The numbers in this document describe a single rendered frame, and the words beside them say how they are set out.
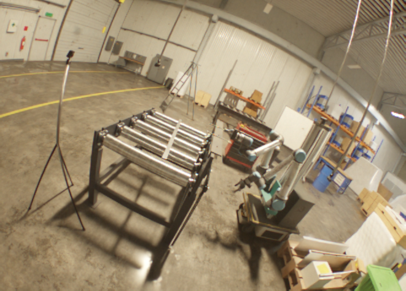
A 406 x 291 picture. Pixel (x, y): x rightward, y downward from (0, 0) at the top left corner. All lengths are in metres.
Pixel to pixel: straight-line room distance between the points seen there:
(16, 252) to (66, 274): 0.51
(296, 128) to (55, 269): 6.47
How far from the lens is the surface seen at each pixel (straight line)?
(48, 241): 1.91
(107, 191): 1.85
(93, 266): 1.77
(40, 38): 10.22
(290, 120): 6.24
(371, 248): 3.69
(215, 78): 11.81
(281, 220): 2.63
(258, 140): 4.07
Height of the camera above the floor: 1.64
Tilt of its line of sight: 19 degrees down
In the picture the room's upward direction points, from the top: 25 degrees clockwise
